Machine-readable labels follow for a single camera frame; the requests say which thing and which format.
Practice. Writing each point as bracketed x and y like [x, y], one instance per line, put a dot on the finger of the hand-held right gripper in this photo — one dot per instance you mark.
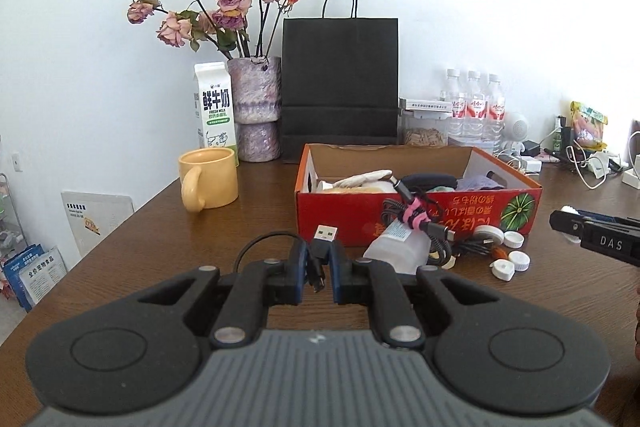
[610, 218]
[557, 221]

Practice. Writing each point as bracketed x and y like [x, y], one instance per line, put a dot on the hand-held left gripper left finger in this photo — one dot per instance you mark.
[299, 267]

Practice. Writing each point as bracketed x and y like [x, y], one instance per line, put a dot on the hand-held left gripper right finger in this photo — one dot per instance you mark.
[337, 277]

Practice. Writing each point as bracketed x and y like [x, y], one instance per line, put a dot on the small shallow white cap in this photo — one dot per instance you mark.
[514, 238]

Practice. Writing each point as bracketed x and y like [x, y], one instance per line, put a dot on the translucent plastic bottle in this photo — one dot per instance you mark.
[400, 247]

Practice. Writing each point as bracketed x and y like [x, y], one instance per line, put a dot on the white bottle cap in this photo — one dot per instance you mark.
[501, 269]
[520, 260]

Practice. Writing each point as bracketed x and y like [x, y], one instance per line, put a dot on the red cardboard box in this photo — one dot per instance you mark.
[400, 217]

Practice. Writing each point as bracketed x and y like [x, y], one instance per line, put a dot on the purple fabric pouch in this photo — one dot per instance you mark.
[475, 182]

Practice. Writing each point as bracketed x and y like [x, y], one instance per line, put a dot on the white plug adapter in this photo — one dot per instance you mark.
[631, 174]

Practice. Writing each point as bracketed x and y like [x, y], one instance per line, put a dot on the white square charger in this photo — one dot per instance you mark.
[532, 164]

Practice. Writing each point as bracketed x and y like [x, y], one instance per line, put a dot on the pink flat item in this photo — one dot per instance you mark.
[550, 155]

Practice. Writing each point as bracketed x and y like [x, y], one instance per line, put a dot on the large white lid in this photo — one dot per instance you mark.
[487, 234]

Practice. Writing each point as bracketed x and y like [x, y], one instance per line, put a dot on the black power adapter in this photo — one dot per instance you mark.
[530, 147]

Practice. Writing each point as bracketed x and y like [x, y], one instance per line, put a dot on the black upright device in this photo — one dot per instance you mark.
[567, 137]

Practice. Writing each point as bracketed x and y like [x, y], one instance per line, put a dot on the white tan plush toy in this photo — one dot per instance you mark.
[350, 190]

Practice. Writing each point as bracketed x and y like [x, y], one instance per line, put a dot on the small green bottle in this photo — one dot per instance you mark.
[557, 129]

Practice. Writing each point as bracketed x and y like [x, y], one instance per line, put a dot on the yellow snack bag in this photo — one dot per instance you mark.
[590, 124]

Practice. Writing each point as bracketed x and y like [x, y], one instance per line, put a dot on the white small fan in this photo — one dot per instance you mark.
[517, 129]

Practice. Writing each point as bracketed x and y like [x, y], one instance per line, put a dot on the light blue face mask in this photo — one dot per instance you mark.
[442, 190]

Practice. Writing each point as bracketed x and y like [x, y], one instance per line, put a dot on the yellow mug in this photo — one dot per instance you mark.
[210, 179]

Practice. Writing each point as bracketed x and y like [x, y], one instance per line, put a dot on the dark navy bottle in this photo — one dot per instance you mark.
[430, 181]

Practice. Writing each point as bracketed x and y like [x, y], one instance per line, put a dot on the clear container of seeds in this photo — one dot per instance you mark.
[425, 129]

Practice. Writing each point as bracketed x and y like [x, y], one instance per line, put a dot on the purple textured vase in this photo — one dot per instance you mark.
[255, 107]

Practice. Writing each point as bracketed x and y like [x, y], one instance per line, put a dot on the white green milk carton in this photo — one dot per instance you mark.
[215, 112]

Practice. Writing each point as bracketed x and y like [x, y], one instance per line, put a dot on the flat white box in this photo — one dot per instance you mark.
[425, 104]

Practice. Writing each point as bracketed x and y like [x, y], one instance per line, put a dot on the black paper bag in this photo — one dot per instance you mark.
[340, 82]

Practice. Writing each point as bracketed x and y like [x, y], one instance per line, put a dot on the white printed card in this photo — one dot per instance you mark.
[95, 222]

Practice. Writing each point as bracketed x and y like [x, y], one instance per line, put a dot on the blue printed bags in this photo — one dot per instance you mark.
[37, 274]

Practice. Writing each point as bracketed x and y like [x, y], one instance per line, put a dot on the white wall outlet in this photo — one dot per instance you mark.
[17, 162]

